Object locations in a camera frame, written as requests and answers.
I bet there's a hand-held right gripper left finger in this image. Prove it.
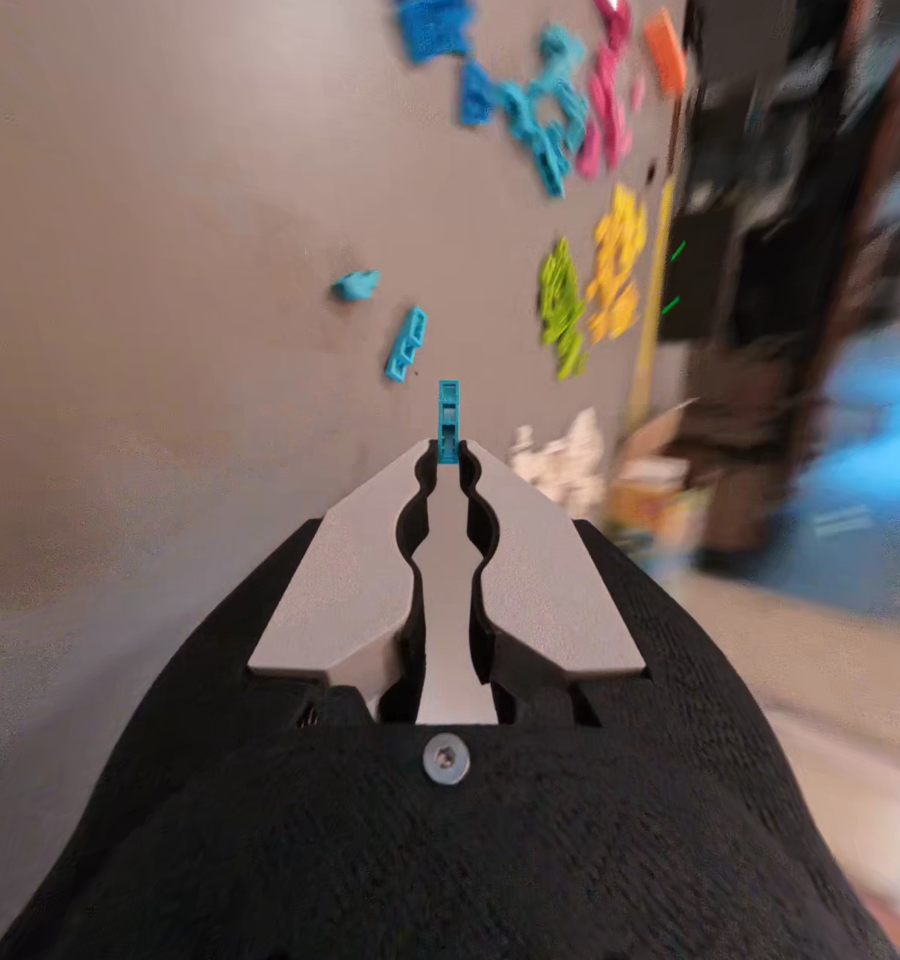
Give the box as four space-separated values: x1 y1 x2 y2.
247 437 437 723

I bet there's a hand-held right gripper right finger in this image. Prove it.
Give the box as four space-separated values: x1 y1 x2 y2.
457 439 647 724

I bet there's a teal lego plate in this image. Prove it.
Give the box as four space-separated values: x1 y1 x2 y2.
438 378 463 465
384 305 429 384

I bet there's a pile of white lego pieces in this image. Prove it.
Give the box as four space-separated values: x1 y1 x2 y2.
508 407 609 519

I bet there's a lego set cardboard box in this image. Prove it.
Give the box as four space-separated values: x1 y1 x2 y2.
607 403 712 558

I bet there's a pile of lime lego pieces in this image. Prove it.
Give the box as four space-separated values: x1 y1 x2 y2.
537 236 590 381

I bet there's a pile of yellow lego pieces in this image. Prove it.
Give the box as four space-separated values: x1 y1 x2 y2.
585 183 649 346

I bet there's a pile of azure lego pieces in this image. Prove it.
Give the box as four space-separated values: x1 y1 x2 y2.
495 22 590 198

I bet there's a pile of magenta lego pieces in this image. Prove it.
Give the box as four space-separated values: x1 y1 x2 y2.
576 0 635 180

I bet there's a pile of blue lego slopes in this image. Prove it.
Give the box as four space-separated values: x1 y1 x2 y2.
397 0 497 126

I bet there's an orange brick separator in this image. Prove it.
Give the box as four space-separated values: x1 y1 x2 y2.
642 9 689 97

